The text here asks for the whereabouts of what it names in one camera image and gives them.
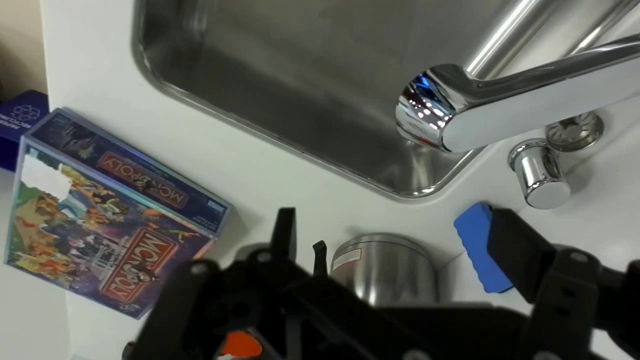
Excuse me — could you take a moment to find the stainless steel sink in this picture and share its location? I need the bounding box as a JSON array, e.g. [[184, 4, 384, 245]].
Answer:
[[130, 0, 640, 202]]

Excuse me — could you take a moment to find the blue printed box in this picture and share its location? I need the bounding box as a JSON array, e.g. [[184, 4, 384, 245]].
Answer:
[[0, 91, 52, 175]]

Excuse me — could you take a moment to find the chrome tap nozzle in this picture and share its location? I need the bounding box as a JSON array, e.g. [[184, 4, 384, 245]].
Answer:
[[394, 35, 640, 156]]

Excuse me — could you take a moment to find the steel coffee carafe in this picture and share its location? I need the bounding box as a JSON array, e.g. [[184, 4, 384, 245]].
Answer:
[[329, 230, 445, 308]]

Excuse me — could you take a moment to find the Monopoly board game box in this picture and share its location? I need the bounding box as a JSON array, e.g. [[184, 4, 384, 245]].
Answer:
[[3, 107, 236, 320]]

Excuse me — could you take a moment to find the blue sponge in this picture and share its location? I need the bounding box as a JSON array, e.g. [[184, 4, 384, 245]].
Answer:
[[452, 201, 518, 297]]

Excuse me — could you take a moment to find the chrome sink knob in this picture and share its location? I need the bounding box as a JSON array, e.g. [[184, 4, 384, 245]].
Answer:
[[506, 111, 607, 213]]

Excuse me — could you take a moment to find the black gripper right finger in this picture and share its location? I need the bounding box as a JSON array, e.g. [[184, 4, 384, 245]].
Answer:
[[486, 206, 640, 360]]

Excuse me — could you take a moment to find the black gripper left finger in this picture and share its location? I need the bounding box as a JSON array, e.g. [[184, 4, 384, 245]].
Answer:
[[188, 206, 330, 317]]

